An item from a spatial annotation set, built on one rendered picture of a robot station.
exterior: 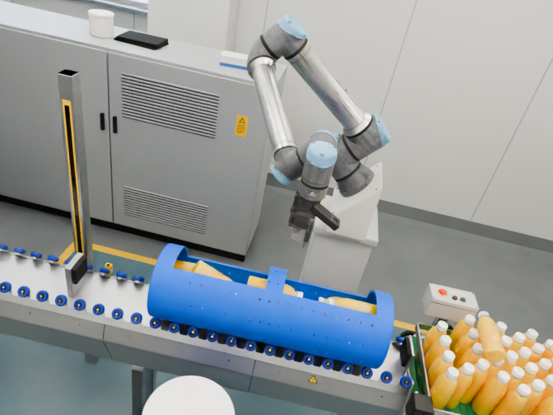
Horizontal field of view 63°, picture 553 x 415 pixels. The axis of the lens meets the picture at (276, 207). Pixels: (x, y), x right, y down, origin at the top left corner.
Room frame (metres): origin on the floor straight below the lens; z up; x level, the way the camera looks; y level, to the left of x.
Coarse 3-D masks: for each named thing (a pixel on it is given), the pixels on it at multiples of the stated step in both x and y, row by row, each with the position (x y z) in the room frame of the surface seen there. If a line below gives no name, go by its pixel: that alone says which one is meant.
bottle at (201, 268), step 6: (198, 264) 1.24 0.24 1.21; (204, 264) 1.25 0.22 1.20; (192, 270) 1.25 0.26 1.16; (198, 270) 1.22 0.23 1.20; (204, 270) 1.23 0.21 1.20; (210, 270) 1.24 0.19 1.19; (216, 270) 1.27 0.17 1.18; (210, 276) 1.22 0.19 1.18; (216, 276) 1.24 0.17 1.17; (222, 276) 1.25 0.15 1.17
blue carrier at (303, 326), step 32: (160, 256) 1.22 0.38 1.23; (192, 256) 1.38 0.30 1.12; (160, 288) 1.12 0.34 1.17; (192, 288) 1.13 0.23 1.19; (224, 288) 1.15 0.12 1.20; (256, 288) 1.17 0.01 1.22; (320, 288) 1.36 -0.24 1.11; (192, 320) 1.10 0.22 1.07; (224, 320) 1.09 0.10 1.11; (256, 320) 1.10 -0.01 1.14; (288, 320) 1.10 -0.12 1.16; (320, 320) 1.11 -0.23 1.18; (352, 320) 1.13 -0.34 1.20; (384, 320) 1.14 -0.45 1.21; (320, 352) 1.09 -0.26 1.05; (352, 352) 1.08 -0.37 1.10; (384, 352) 1.08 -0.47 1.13
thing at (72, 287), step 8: (80, 256) 1.29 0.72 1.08; (72, 264) 1.23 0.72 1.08; (80, 264) 1.25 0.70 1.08; (72, 272) 1.21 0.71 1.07; (80, 272) 1.24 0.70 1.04; (72, 280) 1.21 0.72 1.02; (80, 280) 1.26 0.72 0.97; (72, 288) 1.21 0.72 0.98; (80, 288) 1.26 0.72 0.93; (72, 296) 1.21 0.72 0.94
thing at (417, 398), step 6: (414, 396) 1.02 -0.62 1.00; (420, 396) 1.03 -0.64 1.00; (426, 396) 1.03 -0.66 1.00; (408, 402) 1.03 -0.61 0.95; (414, 402) 1.00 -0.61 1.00; (420, 402) 1.00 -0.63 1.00; (426, 402) 1.01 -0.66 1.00; (432, 402) 1.02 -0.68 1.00; (408, 408) 1.01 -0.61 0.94; (414, 408) 0.98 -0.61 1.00; (420, 408) 0.98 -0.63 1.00; (426, 408) 0.98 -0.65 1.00; (432, 408) 0.99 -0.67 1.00; (408, 414) 0.99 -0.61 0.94; (414, 414) 0.97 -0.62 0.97; (420, 414) 0.97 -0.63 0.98; (426, 414) 0.97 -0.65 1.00; (432, 414) 0.97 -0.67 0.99
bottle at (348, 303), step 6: (342, 300) 1.23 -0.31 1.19; (348, 300) 1.23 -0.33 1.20; (354, 300) 1.24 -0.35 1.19; (342, 306) 1.20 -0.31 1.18; (348, 306) 1.20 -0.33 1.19; (354, 306) 1.21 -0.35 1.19; (360, 306) 1.21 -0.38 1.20; (366, 306) 1.21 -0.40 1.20; (372, 306) 1.22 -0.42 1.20; (366, 312) 1.20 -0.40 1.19; (372, 312) 1.20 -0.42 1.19
